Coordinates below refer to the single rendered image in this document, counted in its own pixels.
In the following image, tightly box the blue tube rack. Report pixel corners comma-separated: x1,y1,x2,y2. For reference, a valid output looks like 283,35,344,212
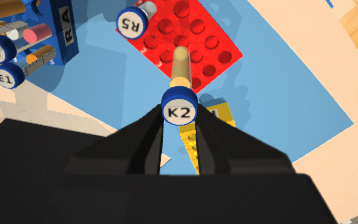
0,0,79,66

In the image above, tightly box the red rack with round wells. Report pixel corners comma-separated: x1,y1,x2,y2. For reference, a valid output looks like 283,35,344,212
125,0,243,94

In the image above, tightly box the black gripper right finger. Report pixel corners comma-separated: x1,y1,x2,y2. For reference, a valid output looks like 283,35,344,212
195,104,297,174

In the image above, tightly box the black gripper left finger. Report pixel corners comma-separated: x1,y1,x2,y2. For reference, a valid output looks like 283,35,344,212
62,104,164,174

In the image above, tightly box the light blue mat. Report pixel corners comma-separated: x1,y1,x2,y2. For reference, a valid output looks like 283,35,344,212
25,0,354,174

